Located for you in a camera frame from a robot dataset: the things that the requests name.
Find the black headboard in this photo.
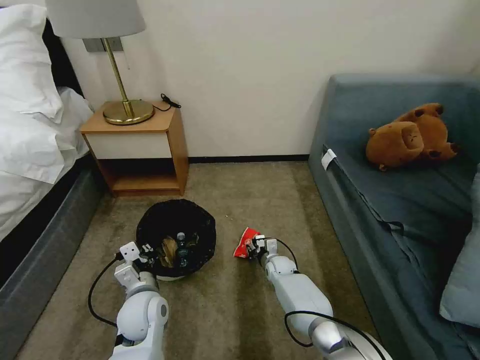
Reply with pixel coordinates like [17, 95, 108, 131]
[41, 18, 85, 97]

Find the wooden nightstand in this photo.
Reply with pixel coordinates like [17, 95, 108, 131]
[79, 99, 190, 198]

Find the dark glass bottle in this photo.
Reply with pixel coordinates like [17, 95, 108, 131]
[175, 232, 191, 268]

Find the black right elbow cable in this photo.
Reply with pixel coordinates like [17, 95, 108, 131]
[283, 313, 383, 354]

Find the blue sofa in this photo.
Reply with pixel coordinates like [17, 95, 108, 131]
[307, 73, 480, 360]

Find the white nightstand drawer front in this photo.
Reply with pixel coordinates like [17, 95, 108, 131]
[83, 131, 174, 160]

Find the brass lamp with grey shade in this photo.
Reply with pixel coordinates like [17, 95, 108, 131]
[44, 0, 155, 126]

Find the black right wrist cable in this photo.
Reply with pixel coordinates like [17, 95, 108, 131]
[275, 237, 299, 273]

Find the white sofa tag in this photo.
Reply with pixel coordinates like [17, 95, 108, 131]
[321, 148, 337, 172]

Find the brown plush toy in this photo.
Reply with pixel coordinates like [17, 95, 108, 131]
[365, 103, 463, 173]

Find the grey bed base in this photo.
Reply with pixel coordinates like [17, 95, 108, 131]
[0, 157, 110, 360]

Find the red snack wrapper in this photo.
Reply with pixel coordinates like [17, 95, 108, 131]
[233, 226, 265, 260]

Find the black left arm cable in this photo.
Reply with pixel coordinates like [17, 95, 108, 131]
[88, 253, 123, 331]

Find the grey wall plate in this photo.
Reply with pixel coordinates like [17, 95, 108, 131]
[83, 36, 124, 53]

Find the white pillow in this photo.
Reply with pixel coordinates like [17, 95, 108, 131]
[0, 3, 65, 125]

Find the white duvet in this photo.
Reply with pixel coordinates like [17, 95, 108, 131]
[0, 86, 95, 241]

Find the trash bin with black bag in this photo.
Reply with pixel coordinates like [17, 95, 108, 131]
[135, 199, 218, 282]

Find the light blue cushion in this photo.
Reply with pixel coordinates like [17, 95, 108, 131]
[439, 228, 480, 329]

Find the thin black cable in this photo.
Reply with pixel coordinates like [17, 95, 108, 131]
[152, 92, 183, 112]

